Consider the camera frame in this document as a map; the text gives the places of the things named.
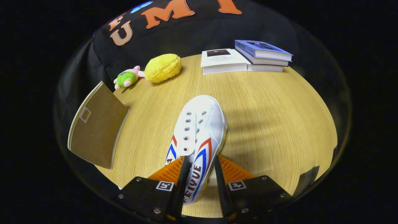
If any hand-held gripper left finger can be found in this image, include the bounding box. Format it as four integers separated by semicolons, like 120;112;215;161
118;156;192;223

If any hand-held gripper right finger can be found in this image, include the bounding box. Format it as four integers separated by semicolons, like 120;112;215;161
215;155;294;220

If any white striped canvas shoe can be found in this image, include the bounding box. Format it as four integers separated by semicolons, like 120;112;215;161
164;95;228;206

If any brown fabric storage box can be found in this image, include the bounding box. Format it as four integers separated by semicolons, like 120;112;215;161
67;81;130;170

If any yellow plush ball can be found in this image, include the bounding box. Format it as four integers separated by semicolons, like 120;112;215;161
144;54;182;83

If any pink and green plush toy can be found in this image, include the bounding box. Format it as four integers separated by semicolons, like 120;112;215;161
113;66;145;91

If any white book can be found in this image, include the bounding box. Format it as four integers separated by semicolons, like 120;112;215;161
200;49;284;75

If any blue book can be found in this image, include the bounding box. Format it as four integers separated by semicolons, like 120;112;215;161
234;40;293;67

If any black backdrop cloth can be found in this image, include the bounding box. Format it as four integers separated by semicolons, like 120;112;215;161
54;0;352;193

